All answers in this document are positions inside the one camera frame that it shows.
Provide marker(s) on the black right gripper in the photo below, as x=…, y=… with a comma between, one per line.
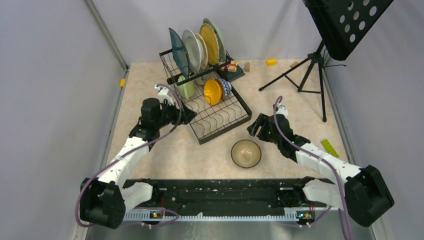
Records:
x=263, y=120

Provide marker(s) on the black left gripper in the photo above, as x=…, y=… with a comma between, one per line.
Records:
x=186, y=115

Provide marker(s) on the green white mug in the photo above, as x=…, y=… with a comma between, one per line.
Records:
x=187, y=90

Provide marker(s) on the brown glazed bowl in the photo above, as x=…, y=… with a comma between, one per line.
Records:
x=246, y=153

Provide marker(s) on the black wire dish rack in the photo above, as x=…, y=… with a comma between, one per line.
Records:
x=213, y=121

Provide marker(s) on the yellow bowl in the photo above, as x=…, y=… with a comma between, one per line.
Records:
x=212, y=91

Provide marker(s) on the red patterned bowl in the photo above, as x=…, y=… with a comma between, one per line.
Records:
x=226, y=88

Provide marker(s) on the dark teal square plate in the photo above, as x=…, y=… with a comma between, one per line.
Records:
x=179, y=53

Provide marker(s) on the white plate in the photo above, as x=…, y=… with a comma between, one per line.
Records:
x=193, y=48

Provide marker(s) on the light green flower plate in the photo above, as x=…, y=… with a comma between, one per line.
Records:
x=220, y=38

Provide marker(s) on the cream floral plate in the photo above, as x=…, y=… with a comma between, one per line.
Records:
x=204, y=59

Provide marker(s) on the yellow bamboo pattern plate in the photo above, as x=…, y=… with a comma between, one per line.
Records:
x=211, y=43

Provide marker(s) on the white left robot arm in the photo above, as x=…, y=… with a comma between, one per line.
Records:
x=104, y=199

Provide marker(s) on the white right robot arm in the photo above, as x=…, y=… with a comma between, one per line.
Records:
x=360, y=191

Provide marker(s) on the clear round lid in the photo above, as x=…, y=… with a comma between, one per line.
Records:
x=256, y=62

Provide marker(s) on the yellow lego block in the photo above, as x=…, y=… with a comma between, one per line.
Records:
x=271, y=62

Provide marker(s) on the green lego brick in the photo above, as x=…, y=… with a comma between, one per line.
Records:
x=329, y=148

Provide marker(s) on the brown wooden block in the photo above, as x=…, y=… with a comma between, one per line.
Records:
x=294, y=64

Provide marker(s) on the black music stand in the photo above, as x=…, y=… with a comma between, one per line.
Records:
x=342, y=24

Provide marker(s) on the yellow block on rail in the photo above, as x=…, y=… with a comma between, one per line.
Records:
x=122, y=82

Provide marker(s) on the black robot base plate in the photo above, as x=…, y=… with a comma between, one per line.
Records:
x=223, y=200

